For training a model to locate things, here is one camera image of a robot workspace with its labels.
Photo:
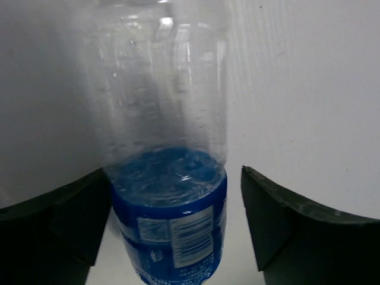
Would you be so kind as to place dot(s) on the blue label bottle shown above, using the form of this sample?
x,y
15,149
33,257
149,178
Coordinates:
x,y
155,76

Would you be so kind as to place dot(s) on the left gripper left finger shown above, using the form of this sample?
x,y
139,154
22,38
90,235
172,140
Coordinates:
x,y
55,238

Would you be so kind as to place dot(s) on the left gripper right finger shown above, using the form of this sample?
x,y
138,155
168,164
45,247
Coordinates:
x,y
299,241

